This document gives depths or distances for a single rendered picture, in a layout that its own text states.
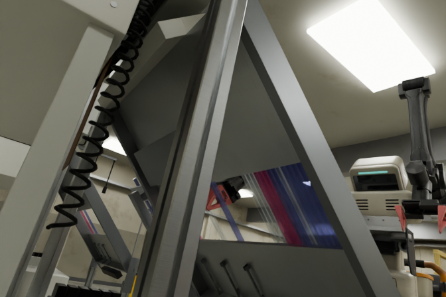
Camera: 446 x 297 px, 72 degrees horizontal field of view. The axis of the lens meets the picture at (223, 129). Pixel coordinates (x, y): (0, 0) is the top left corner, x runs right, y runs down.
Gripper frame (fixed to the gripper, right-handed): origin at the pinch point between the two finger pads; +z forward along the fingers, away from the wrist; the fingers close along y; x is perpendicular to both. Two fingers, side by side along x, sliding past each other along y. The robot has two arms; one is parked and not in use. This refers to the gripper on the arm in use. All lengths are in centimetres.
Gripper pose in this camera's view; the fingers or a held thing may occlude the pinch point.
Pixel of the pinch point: (207, 207)
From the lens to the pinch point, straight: 95.1
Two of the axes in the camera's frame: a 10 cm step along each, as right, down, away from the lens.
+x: 5.0, 8.6, 1.0
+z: -6.4, 4.5, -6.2
